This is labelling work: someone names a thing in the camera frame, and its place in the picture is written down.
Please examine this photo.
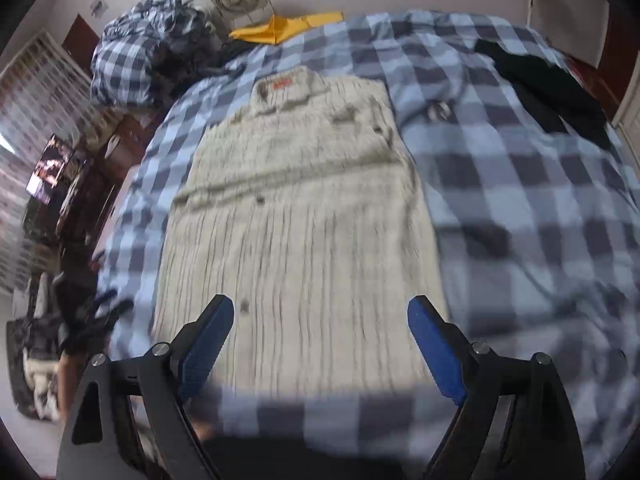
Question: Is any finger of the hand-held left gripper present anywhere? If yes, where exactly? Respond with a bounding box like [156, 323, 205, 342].
[60, 290, 136, 357]

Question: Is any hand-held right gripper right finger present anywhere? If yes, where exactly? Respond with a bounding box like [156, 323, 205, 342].
[406, 295, 586, 480]

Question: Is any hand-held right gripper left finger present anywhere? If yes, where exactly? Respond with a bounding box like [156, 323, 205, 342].
[56, 294, 235, 480]

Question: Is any cream plaid button shirt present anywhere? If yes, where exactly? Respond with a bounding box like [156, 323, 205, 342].
[150, 66, 451, 396]

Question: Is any person's left forearm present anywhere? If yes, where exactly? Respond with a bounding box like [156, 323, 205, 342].
[56, 352, 76, 421]

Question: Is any patterned bag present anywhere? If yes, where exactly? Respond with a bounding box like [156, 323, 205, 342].
[6, 310, 71, 418]

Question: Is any dark wooden dresser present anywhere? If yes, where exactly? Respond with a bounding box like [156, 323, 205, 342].
[22, 112, 161, 261]

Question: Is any television screen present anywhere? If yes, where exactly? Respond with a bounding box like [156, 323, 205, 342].
[26, 134, 76, 205]

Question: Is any blue grey checkered bed blanket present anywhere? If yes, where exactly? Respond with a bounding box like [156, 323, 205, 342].
[90, 7, 640, 466]

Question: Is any patterned curtain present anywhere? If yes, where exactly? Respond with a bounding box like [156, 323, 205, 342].
[0, 30, 96, 291]

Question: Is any bundled checkered bedding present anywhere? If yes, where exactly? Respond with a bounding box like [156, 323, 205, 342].
[90, 0, 216, 108]

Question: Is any dark grey cloth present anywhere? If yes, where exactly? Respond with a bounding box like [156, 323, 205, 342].
[155, 35, 256, 101]

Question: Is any black cloth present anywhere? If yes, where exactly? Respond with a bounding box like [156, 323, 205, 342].
[474, 39, 612, 150]

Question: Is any dark red door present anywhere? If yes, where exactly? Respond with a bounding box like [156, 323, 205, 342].
[62, 14, 101, 51]

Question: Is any yellow cloth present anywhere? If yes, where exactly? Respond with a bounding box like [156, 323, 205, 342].
[229, 10, 346, 43]

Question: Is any brown wooden door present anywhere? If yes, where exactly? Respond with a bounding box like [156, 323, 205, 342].
[597, 0, 640, 126]

